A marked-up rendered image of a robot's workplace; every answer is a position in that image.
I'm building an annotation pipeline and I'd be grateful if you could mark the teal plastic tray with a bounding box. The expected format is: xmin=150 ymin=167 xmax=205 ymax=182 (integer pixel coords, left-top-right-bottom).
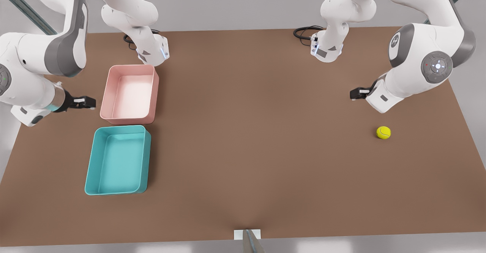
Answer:
xmin=84 ymin=125 xmax=152 ymax=196

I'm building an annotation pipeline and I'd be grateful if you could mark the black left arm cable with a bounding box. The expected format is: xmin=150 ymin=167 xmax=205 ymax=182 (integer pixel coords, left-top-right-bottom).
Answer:
xmin=293 ymin=25 xmax=325 ymax=47

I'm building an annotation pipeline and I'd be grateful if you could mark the pink plastic tray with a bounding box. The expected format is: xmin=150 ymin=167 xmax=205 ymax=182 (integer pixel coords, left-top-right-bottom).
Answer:
xmin=100 ymin=64 xmax=159 ymax=125

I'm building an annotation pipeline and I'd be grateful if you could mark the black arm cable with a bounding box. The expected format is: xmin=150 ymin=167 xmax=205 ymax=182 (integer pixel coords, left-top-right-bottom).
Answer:
xmin=293 ymin=25 xmax=325 ymax=47
xmin=123 ymin=29 xmax=161 ymax=51

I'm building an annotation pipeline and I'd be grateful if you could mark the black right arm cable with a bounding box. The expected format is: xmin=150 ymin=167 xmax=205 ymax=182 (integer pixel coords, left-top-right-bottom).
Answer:
xmin=123 ymin=29 xmax=161 ymax=51

